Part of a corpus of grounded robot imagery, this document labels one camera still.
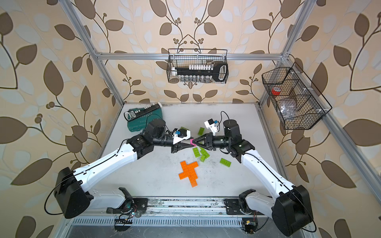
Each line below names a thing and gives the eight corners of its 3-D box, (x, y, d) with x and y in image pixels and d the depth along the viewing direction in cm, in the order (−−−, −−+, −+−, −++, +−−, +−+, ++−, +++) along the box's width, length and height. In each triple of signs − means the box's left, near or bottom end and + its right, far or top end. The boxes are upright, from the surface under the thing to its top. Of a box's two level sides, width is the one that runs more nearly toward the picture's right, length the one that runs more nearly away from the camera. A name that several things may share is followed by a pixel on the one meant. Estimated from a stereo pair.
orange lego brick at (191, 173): (188, 181, 84) (188, 180, 83) (185, 171, 88) (185, 169, 87) (197, 178, 86) (197, 177, 84) (194, 168, 89) (194, 167, 88)
